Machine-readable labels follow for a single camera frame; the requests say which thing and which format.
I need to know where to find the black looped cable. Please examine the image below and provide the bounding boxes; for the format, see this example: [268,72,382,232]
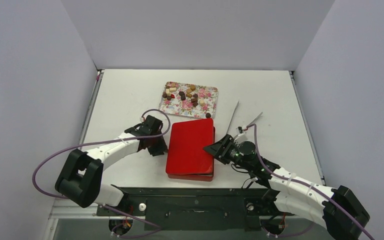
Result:
[230,163,259,190]

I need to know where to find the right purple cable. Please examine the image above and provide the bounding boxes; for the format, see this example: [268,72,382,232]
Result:
[246,123,375,240]

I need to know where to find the purple cable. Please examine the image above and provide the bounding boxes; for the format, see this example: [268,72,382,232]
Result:
[246,123,375,240]
[31,108,172,240]

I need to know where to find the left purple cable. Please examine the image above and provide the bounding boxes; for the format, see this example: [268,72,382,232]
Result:
[31,108,172,240]

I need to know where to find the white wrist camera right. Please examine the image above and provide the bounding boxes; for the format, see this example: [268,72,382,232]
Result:
[233,125,248,143]

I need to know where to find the metal tweezers on table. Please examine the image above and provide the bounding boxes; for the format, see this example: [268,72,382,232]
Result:
[226,100,264,134]

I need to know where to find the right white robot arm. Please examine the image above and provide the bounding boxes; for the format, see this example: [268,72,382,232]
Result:
[203,134,370,240]

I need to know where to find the floral serving tray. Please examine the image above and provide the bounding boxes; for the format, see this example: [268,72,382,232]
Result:
[158,81,219,119]

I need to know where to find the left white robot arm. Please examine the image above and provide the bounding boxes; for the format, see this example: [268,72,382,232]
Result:
[55,115,168,215]

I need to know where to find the red box lid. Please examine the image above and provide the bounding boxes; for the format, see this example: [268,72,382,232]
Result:
[165,118,215,176]

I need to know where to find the red chocolate box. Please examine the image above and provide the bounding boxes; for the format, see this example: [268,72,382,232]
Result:
[168,125,216,182]

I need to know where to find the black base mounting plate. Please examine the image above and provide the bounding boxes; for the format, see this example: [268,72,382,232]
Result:
[96,187,283,231]

